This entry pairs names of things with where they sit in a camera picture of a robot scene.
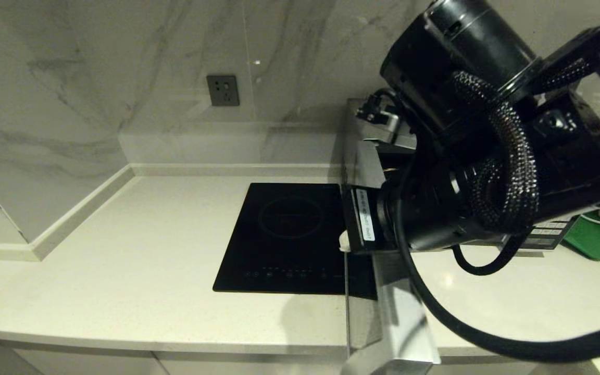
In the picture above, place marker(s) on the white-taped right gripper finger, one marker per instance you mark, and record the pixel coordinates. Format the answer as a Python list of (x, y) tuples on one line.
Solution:
[(345, 244)]

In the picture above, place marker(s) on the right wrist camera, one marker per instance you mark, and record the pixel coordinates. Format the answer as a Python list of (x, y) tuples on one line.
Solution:
[(380, 117)]

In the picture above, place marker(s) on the black glass microwave door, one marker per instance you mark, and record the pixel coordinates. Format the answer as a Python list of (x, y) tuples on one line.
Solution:
[(404, 323)]

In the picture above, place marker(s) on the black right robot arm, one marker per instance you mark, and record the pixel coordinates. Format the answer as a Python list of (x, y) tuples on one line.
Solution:
[(477, 31)]

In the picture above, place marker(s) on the black glass induction cooktop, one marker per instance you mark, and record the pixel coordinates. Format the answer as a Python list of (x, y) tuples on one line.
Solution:
[(279, 239)]

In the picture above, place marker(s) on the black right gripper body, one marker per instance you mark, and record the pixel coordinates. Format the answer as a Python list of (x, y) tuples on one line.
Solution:
[(365, 219)]

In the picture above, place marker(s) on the grey single wall socket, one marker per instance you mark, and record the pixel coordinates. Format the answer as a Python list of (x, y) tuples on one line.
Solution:
[(223, 91)]

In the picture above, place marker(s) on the green board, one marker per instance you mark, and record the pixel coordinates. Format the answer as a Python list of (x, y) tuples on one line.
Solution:
[(599, 242)]

